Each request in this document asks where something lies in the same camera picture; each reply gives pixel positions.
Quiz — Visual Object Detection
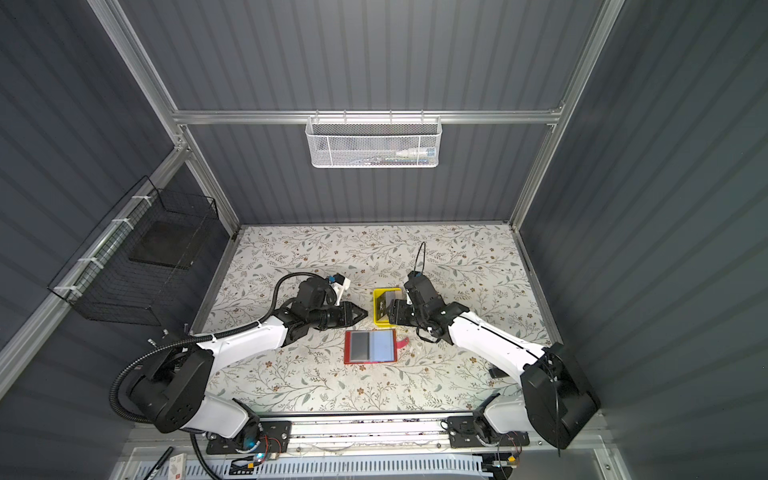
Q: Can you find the red leather card holder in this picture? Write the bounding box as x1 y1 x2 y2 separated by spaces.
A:
344 329 410 365

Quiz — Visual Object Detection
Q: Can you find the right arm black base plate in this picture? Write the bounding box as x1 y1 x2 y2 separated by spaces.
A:
440 415 530 449

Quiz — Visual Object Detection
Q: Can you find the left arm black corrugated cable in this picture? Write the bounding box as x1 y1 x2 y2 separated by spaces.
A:
107 271 328 480

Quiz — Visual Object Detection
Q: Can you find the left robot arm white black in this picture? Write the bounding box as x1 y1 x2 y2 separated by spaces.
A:
108 272 368 445

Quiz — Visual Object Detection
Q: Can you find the small white red box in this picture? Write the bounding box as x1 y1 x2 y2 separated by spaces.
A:
167 453 186 480

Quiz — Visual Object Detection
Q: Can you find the stack of credit cards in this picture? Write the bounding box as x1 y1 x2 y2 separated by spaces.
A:
383 288 403 305

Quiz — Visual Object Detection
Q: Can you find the yellow plastic card tray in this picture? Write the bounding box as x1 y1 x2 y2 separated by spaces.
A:
373 287 403 328

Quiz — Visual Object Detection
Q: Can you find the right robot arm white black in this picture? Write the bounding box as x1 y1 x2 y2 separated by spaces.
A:
384 271 601 450

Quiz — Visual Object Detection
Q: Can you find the white slotted cable duct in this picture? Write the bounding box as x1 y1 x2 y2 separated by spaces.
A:
220 454 493 479

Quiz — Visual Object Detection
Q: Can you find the black pen on ledge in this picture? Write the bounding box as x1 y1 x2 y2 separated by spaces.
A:
142 446 174 480

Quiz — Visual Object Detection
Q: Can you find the white wire mesh basket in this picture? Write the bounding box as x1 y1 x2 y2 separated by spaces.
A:
305 119 443 169

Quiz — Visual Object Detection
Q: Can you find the black wire mesh basket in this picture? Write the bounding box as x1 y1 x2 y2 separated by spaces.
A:
48 180 220 331

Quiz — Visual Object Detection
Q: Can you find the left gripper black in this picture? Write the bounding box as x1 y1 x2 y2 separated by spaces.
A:
308 301 369 330

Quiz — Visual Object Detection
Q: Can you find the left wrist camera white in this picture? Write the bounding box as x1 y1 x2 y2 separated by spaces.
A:
328 273 351 306

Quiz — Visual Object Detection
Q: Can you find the white tube in basket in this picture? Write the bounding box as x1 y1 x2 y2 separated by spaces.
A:
395 147 438 161

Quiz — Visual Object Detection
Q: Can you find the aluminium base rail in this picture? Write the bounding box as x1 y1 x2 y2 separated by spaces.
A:
119 412 614 461

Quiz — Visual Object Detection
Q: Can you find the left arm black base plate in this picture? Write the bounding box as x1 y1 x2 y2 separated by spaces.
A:
206 420 293 455

